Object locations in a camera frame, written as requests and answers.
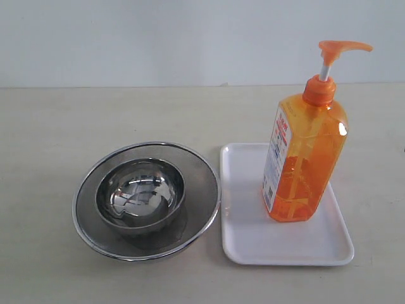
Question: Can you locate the small stainless steel bowl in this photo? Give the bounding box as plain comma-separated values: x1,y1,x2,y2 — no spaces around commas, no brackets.
95,158,186,237

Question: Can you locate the orange dish soap pump bottle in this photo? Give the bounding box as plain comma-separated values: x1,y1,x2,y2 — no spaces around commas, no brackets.
261,41,373,222

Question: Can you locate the steel mesh colander basket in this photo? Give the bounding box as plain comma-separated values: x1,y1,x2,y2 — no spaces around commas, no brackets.
72,142,221,262

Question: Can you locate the white rectangular plastic tray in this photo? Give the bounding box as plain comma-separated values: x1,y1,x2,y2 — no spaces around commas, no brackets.
220,142,354,266

